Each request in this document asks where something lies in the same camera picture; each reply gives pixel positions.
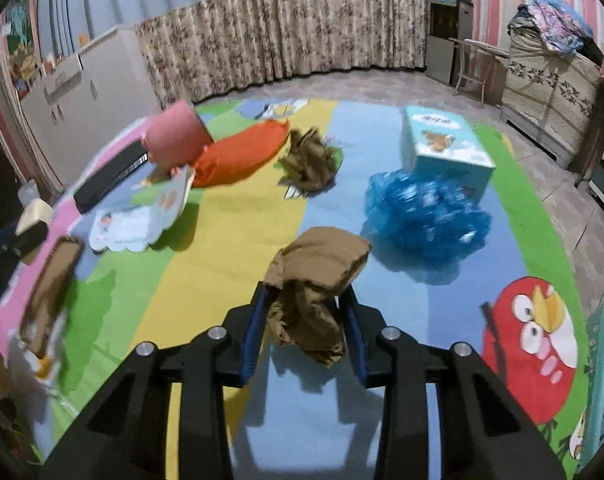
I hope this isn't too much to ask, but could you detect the phone in brown case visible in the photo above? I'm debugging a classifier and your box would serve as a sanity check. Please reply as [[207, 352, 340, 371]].
[[19, 236, 85, 358]]

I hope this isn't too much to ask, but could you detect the blue floral curtain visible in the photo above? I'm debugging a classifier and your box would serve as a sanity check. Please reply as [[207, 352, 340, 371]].
[[34, 0, 440, 108]]

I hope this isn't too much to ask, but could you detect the grey water dispenser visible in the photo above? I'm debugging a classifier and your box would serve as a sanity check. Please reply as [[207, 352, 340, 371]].
[[426, 0, 475, 86]]

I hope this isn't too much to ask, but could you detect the small metal table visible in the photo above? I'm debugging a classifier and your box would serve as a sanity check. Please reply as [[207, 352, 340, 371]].
[[451, 37, 510, 106]]

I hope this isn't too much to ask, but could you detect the patterned picture book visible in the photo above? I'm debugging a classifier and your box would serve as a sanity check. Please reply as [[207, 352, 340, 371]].
[[88, 165, 197, 252]]

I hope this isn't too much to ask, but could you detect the beige foam block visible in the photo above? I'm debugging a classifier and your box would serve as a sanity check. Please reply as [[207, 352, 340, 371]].
[[16, 199, 53, 235]]

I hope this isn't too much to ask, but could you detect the pile of clothes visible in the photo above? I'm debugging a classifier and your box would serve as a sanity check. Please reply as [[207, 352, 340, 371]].
[[509, 0, 604, 58]]

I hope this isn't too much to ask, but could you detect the white cabinet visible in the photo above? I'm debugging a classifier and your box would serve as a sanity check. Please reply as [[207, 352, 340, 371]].
[[19, 27, 163, 196]]

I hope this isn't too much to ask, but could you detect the printed cartoon blanket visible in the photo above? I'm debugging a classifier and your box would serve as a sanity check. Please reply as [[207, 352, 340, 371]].
[[0, 97, 590, 480]]

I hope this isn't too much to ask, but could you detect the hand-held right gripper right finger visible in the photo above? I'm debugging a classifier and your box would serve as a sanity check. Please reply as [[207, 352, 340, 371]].
[[338, 290, 567, 480]]

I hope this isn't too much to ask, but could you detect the light blue tissue box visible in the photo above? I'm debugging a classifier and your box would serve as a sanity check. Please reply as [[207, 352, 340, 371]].
[[401, 105, 497, 196]]

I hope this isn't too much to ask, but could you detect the pink cup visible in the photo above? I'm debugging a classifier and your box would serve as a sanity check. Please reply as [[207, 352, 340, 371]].
[[144, 100, 215, 168]]

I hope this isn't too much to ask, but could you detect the tan paper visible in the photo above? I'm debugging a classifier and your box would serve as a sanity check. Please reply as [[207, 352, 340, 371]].
[[263, 226, 373, 370]]

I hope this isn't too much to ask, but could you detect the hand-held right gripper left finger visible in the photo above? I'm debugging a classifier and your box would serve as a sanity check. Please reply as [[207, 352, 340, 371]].
[[39, 280, 273, 480]]

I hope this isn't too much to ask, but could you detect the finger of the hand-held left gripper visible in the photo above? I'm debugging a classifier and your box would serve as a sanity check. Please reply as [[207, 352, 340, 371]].
[[14, 220, 50, 266]]

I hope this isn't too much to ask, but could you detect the floral cloth covered cabinet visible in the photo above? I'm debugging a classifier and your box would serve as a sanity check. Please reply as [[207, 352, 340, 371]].
[[499, 27, 604, 168]]

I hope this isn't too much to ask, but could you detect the blue plastic bag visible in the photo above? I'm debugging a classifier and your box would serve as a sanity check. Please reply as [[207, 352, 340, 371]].
[[364, 170, 492, 261]]

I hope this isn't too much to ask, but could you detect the colourful wall poster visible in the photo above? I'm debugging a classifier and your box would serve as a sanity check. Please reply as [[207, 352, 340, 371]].
[[0, 0, 40, 96]]

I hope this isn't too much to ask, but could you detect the black flat case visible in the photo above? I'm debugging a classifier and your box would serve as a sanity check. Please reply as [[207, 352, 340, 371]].
[[73, 140, 150, 215]]

